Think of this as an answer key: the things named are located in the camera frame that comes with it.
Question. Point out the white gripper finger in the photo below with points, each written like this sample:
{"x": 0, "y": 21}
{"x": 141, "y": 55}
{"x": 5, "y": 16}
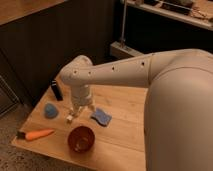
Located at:
{"x": 92, "y": 108}
{"x": 75, "y": 111}

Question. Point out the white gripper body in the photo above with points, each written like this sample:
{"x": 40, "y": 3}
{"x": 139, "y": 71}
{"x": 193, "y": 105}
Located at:
{"x": 81, "y": 95}

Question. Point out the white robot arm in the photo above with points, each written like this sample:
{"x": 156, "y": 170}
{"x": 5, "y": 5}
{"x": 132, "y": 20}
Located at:
{"x": 178, "y": 111}

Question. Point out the wooden board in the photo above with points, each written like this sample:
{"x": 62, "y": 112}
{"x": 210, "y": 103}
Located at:
{"x": 118, "y": 146}

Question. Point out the orange toy carrot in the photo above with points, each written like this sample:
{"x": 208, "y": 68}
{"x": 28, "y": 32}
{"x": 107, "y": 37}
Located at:
{"x": 33, "y": 135}

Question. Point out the metal shelf rack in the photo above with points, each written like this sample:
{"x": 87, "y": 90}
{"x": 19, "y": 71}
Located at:
{"x": 145, "y": 26}

